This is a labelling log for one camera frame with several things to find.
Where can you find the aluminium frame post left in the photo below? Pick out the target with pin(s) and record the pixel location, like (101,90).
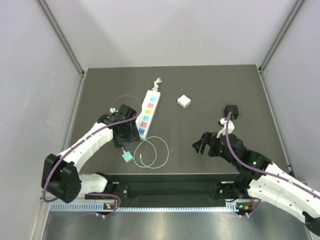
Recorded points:
(60,35)

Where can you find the aluminium frame post right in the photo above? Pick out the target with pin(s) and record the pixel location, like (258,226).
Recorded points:
(293,13)

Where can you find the aluminium frame post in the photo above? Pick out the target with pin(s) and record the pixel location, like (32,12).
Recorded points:
(60,35)
(293,13)

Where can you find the grey slotted cable duct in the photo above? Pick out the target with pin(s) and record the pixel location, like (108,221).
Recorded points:
(107,207)

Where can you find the teal USB charger plug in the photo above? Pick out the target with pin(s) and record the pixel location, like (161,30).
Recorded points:
(127,156)

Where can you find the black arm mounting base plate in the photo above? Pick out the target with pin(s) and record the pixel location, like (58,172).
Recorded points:
(206,186)

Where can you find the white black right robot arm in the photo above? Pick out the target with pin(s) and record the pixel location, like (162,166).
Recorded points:
(262,179)

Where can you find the white square charger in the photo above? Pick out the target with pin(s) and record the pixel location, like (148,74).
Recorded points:
(184,101)

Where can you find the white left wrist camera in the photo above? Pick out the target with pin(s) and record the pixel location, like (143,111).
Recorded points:
(113,110)

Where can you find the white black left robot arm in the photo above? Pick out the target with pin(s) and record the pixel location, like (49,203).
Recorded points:
(60,176)

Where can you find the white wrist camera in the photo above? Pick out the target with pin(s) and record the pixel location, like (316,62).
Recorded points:
(227,126)
(113,110)

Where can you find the white power strip coloured sockets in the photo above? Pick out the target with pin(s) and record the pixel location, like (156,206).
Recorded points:
(149,106)

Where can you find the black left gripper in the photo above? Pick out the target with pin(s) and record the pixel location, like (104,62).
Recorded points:
(133,136)

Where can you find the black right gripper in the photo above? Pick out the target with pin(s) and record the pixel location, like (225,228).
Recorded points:
(211,139)

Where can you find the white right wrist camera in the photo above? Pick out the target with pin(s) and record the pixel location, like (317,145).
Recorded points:
(227,126)

